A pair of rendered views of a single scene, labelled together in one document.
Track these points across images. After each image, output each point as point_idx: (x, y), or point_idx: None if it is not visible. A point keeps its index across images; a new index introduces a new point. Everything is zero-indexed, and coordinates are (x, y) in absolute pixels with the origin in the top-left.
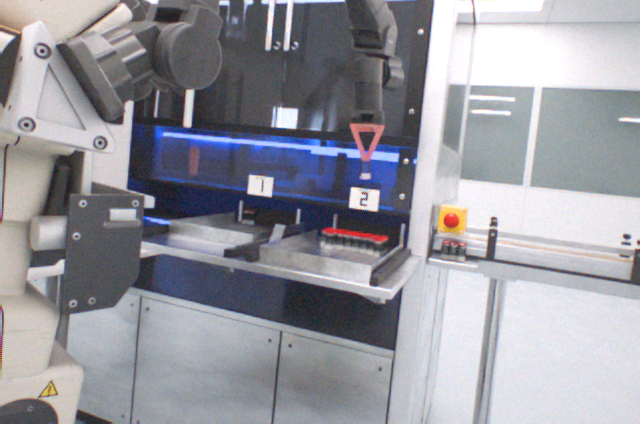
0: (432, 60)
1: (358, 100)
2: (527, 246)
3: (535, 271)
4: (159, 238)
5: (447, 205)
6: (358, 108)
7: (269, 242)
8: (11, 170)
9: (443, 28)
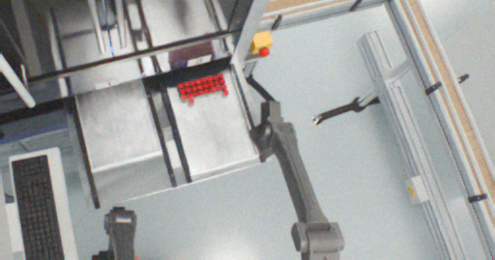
0: None
1: (265, 147)
2: (292, 3)
3: (300, 22)
4: (106, 188)
5: (259, 43)
6: (265, 148)
7: (165, 139)
8: None
9: None
